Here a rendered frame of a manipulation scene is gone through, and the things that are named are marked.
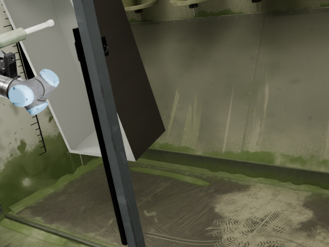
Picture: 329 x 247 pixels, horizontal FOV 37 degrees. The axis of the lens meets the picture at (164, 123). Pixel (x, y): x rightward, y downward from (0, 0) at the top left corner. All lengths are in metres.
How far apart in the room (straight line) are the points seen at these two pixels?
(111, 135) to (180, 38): 2.52
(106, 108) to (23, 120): 2.19
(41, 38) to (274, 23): 1.65
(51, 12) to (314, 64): 1.78
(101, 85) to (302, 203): 1.85
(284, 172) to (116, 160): 1.85
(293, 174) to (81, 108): 1.53
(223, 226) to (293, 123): 0.88
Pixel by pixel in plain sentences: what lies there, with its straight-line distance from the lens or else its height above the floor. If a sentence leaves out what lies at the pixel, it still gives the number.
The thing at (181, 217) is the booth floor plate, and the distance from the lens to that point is 3.19.
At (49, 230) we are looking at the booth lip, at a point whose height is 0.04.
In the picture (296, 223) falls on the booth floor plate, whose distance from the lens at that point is 2.99.
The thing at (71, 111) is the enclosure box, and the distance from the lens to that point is 3.45.
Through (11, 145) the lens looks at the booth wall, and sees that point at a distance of 3.79.
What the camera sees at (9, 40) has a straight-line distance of 2.36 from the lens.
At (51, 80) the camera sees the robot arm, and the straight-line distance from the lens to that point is 2.14.
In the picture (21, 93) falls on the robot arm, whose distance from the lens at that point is 2.04.
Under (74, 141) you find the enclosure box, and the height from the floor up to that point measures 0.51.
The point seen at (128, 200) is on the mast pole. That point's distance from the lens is 1.81.
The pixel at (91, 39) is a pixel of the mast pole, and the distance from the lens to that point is 1.64.
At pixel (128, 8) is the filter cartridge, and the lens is 4.06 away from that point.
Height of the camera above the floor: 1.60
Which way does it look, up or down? 18 degrees down
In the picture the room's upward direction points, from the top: 10 degrees counter-clockwise
